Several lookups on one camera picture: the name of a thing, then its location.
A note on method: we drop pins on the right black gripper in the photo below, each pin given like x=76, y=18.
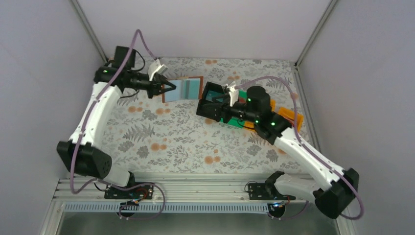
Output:
x=223, y=107

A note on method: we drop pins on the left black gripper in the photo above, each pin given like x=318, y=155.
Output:
x=155, y=87

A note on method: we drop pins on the brown leather card holder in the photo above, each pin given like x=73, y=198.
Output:
x=190, y=88

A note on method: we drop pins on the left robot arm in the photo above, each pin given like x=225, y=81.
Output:
x=82, y=153

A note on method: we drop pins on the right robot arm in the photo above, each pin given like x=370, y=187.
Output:
x=331, y=189

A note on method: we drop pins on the green storage bin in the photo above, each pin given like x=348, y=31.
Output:
x=235, y=121

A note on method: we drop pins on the black storage bin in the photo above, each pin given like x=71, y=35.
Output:
x=206, y=108

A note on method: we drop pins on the teal item in black bin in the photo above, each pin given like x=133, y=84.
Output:
x=213, y=96

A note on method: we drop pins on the floral table mat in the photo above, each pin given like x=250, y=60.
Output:
x=147, y=135

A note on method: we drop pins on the orange storage bin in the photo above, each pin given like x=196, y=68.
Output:
x=270, y=125

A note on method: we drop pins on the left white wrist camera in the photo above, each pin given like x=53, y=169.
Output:
x=156, y=67

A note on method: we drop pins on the aluminium rail frame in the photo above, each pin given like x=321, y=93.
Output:
x=174, y=192

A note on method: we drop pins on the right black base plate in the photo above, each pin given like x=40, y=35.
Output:
x=263, y=191

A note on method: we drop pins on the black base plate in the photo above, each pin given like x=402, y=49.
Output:
x=263, y=191
x=136, y=191

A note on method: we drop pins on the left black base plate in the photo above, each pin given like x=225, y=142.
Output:
x=136, y=191

